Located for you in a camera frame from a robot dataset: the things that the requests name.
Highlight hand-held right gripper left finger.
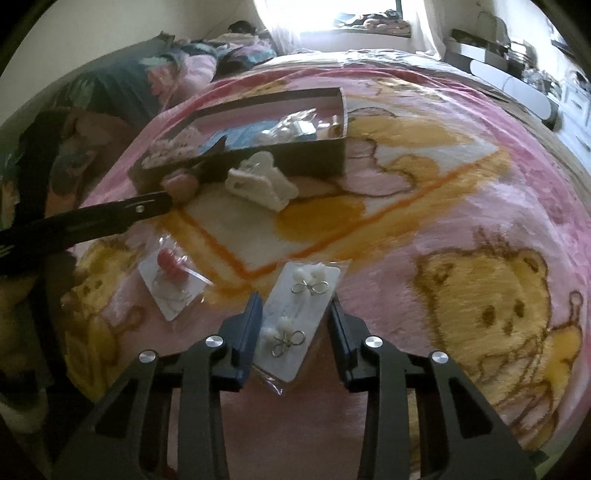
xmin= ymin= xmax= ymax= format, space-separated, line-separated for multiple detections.
xmin=50 ymin=291 xmax=265 ymax=480

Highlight floral pillow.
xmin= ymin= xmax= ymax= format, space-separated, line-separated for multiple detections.
xmin=0 ymin=32 xmax=273 ymax=195

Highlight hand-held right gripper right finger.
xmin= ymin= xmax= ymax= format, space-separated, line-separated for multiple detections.
xmin=327 ymin=296 xmax=551 ymax=480

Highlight red earring card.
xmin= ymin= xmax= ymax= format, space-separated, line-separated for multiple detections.
xmin=137 ymin=234 xmax=216 ymax=322

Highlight grey bed sheet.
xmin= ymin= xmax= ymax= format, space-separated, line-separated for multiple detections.
xmin=259 ymin=46 xmax=453 ymax=70

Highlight pink hair tie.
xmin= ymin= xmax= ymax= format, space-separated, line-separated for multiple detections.
xmin=165 ymin=172 xmax=201 ymax=205

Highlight dark shallow cardboard box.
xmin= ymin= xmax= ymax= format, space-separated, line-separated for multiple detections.
xmin=128 ymin=87 xmax=348 ymax=192

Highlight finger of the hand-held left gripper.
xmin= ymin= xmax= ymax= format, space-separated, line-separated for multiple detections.
xmin=0 ymin=189 xmax=175 ymax=265
xmin=190 ymin=140 xmax=229 ymax=175

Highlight blue card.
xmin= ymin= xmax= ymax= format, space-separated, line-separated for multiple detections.
xmin=215 ymin=121 xmax=289 ymax=152

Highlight white flower earring card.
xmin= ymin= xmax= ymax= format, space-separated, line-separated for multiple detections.
xmin=250 ymin=260 xmax=352 ymax=396

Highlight plush toys on sill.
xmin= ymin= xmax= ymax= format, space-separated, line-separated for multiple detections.
xmin=358 ymin=13 xmax=413 ymax=37

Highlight white hair claw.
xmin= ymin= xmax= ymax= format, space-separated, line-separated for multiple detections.
xmin=224 ymin=150 xmax=301 ymax=213

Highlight window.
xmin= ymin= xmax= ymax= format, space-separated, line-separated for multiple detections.
xmin=295 ymin=0 xmax=407 ymax=35

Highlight white rounded cabinet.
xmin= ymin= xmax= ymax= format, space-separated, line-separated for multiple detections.
xmin=444 ymin=28 xmax=563 ymax=131

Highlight yellow accessory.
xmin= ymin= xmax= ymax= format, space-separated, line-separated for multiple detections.
xmin=255 ymin=115 xmax=305 ymax=145

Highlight white dresser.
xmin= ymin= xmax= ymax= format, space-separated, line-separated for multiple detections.
xmin=556 ymin=69 xmax=591 ymax=155

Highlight pink bear printed blanket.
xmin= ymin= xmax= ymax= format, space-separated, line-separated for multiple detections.
xmin=65 ymin=60 xmax=585 ymax=480

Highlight lace bow hair accessory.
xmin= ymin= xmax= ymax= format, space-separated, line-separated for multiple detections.
xmin=141 ymin=130 xmax=209 ymax=169

